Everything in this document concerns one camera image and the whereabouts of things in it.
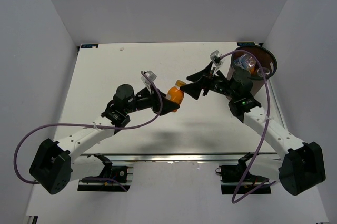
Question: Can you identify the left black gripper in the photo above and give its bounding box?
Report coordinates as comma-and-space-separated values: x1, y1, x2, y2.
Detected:
125, 83, 179, 116

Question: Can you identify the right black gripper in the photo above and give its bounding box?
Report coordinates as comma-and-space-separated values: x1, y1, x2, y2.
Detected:
179, 62, 237, 100

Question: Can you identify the orange juice bottle label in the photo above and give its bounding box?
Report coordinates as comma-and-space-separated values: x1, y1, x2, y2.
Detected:
166, 80, 186, 105

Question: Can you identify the blue label water bottle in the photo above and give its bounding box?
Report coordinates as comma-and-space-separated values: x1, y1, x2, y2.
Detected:
234, 53, 256, 70

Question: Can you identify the orange juice bottle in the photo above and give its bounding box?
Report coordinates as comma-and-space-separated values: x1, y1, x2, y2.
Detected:
246, 67, 255, 76

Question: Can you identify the clear plastic bottle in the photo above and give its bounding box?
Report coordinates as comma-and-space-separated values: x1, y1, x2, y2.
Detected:
256, 67, 271, 78

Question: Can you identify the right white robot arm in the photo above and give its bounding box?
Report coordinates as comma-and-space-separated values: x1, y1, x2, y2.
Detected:
181, 63, 326, 196

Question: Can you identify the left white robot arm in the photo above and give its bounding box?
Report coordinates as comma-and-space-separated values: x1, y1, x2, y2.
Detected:
29, 84, 180, 194

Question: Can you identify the brown cylindrical bin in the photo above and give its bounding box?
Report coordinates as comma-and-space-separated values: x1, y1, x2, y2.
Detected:
227, 45, 277, 96

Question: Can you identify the blue label sticker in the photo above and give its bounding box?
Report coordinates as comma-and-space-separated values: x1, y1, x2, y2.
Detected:
80, 44, 98, 49
236, 42, 255, 47

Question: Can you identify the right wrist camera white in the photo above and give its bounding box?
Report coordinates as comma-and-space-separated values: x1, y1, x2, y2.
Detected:
210, 50, 223, 74

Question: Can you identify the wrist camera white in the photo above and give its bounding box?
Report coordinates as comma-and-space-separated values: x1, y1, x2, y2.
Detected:
141, 71, 157, 90
210, 50, 223, 74

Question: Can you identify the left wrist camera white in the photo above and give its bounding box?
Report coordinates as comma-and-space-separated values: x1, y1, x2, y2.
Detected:
141, 71, 157, 90

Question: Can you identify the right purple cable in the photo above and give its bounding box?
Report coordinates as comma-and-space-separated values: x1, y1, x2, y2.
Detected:
220, 50, 277, 205

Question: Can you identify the purple cable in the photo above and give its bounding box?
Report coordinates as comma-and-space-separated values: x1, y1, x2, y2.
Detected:
13, 75, 164, 192
220, 50, 277, 205

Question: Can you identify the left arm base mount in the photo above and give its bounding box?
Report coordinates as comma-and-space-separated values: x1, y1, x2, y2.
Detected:
77, 154, 134, 192

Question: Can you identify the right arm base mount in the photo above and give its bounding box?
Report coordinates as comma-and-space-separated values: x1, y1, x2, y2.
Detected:
215, 153, 266, 196

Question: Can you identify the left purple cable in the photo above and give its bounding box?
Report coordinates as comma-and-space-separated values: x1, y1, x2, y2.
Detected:
13, 75, 164, 192

